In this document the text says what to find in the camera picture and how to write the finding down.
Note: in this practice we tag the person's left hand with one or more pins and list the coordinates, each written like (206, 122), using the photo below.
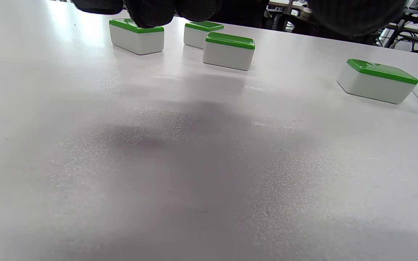
(151, 12)

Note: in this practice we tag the white paper cup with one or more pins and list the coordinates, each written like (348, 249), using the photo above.
(306, 12)

